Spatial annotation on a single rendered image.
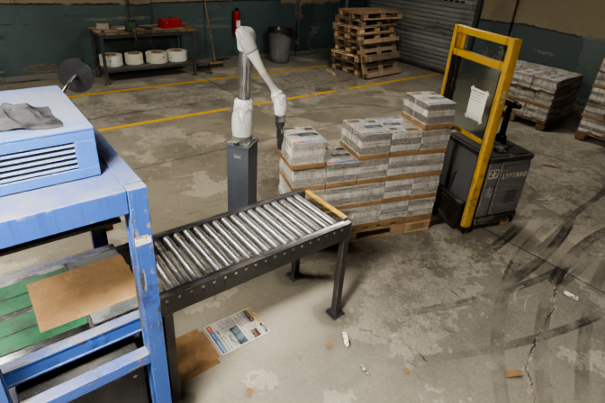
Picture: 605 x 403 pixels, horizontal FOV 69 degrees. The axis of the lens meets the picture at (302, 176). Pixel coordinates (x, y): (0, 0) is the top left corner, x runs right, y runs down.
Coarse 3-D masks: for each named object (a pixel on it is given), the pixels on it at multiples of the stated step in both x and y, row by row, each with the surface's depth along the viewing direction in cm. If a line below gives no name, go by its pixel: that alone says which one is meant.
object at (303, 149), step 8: (296, 136) 347; (304, 136) 347; (312, 136) 348; (320, 136) 349; (288, 144) 342; (296, 144) 333; (304, 144) 335; (312, 144) 338; (320, 144) 340; (288, 152) 343; (296, 152) 336; (304, 152) 340; (312, 152) 342; (320, 152) 344; (288, 160) 345; (296, 160) 340; (304, 160) 343; (312, 160) 346; (320, 160) 348
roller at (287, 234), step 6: (258, 210) 295; (264, 210) 294; (264, 216) 291; (270, 216) 289; (270, 222) 285; (276, 222) 283; (276, 228) 280; (282, 228) 277; (282, 234) 276; (288, 234) 272
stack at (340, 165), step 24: (288, 168) 362; (312, 168) 354; (336, 168) 362; (360, 168) 371; (384, 168) 380; (408, 168) 389; (288, 192) 368; (312, 192) 364; (336, 192) 372; (360, 192) 381; (384, 192) 392; (408, 192) 401; (336, 216) 386; (360, 216) 394; (384, 216) 405
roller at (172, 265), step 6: (156, 240) 258; (156, 246) 254; (162, 246) 253; (162, 252) 249; (162, 258) 246; (168, 258) 244; (168, 264) 241; (174, 264) 239; (174, 270) 236; (180, 270) 236; (180, 276) 232; (180, 282) 230
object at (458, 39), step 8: (456, 24) 402; (456, 32) 402; (456, 40) 410; (464, 40) 404; (448, 56) 415; (448, 64) 416; (456, 64) 415; (448, 72) 420; (448, 80) 421; (448, 88) 429; (448, 96) 427
